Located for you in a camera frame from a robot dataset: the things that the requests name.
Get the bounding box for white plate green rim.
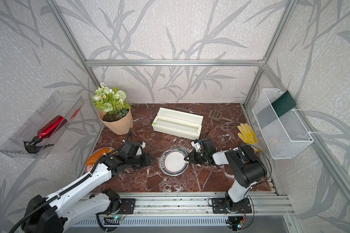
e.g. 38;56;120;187
158;148;190;177

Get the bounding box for clear plastic wrap sheet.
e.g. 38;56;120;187
157;141;193;177

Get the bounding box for cream plastic wrap dispenser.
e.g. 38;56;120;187
152;107;204;140

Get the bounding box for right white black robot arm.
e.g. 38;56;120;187
184;138;267;205

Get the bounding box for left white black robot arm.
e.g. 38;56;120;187
10;139;154;233

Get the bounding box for purple plate of toy food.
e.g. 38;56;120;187
85;147;114;173

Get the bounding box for brown slotted spatula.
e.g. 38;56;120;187
208;110;232;122

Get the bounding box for artificial flowers in beige pot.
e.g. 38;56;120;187
91;83;134;136

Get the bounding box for yellow rubber glove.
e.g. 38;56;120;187
237;123;263;152

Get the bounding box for red spray bottle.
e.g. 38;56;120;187
24;115;68;154

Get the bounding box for dark green card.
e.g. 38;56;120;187
272;90;297;117

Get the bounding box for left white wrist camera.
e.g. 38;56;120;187
136;141;146;156

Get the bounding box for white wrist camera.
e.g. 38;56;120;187
136;141;146;156
191;140;202;152

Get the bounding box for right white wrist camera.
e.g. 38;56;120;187
191;140;202;152

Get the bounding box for left black corrugated cable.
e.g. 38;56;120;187
8;127;133;233

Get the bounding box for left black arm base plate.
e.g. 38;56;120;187
113;199;136;215

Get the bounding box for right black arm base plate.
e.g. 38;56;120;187
209;198;253;214

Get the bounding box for white wire mesh basket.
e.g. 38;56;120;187
252;88;314;160

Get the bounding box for clear plastic wall bin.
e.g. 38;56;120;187
0;91;84;159

